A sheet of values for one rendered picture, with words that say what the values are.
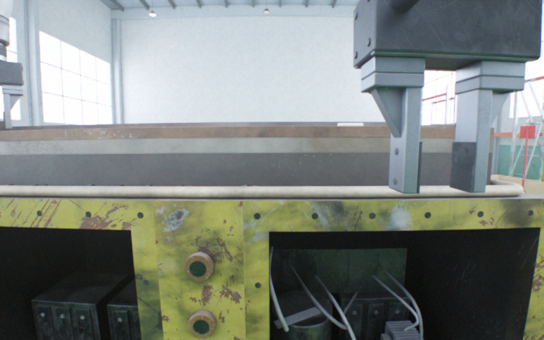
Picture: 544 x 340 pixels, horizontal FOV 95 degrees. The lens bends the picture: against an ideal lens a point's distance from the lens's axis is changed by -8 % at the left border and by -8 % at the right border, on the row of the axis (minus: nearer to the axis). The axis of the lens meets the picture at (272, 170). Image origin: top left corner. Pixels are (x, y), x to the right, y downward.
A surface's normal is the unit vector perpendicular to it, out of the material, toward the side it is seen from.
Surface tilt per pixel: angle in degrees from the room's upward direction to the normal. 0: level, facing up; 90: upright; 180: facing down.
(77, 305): 90
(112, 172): 90
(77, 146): 90
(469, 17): 90
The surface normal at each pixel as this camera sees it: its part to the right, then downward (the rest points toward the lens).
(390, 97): 0.00, 0.11
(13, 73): 0.69, 0.07
